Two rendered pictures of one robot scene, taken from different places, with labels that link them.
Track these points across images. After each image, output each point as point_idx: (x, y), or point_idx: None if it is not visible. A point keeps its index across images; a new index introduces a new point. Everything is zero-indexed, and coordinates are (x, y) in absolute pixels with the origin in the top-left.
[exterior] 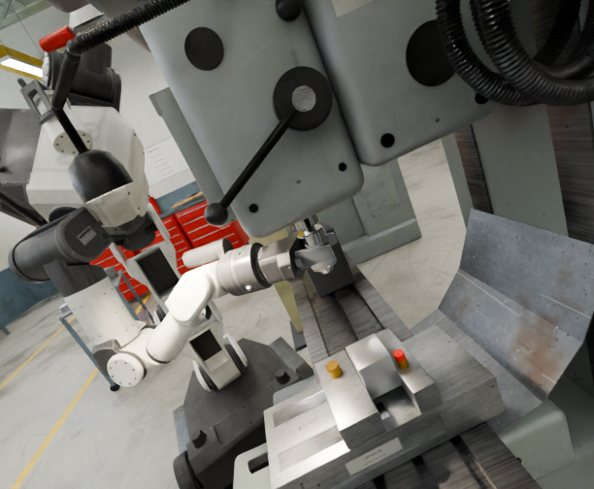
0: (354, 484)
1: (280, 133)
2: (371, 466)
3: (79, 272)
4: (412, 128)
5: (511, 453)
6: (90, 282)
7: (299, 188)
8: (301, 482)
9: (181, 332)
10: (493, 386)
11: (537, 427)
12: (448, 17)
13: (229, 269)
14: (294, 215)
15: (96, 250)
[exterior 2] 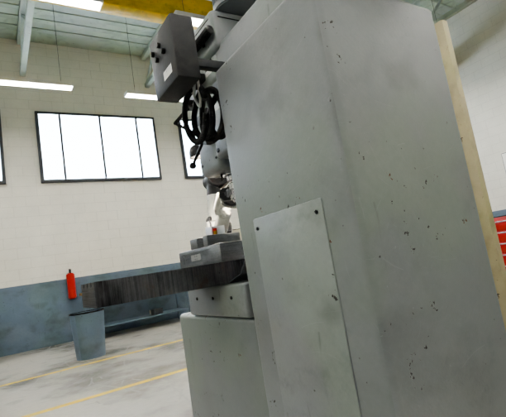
0: (191, 265)
1: (200, 145)
2: (195, 261)
3: (211, 187)
4: (222, 147)
5: (204, 265)
6: (212, 193)
7: (209, 162)
8: (183, 255)
9: (218, 218)
10: (218, 246)
11: (236, 284)
12: (199, 121)
13: None
14: (209, 171)
15: (218, 182)
